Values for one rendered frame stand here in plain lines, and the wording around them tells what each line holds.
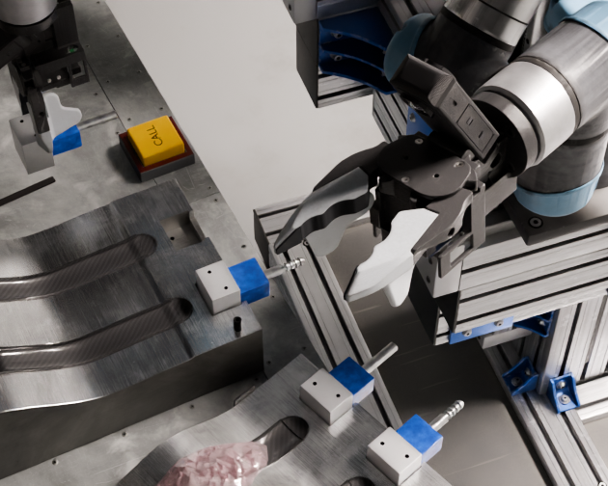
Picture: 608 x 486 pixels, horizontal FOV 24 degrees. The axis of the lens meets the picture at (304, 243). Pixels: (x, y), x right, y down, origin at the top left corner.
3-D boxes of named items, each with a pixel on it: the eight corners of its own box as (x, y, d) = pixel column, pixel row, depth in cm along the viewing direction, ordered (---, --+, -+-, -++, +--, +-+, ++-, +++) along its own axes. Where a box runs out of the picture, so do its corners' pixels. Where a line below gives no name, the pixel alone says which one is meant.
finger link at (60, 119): (93, 150, 174) (77, 88, 168) (47, 166, 173) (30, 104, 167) (84, 138, 176) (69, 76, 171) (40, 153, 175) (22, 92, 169)
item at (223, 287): (294, 258, 174) (294, 231, 170) (313, 287, 171) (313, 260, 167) (197, 296, 170) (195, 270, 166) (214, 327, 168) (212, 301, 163)
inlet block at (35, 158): (110, 116, 184) (106, 86, 179) (124, 141, 181) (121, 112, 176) (14, 148, 180) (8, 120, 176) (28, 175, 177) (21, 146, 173)
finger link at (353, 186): (283, 295, 104) (389, 244, 107) (274, 240, 100) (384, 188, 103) (263, 269, 106) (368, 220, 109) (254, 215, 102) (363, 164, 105)
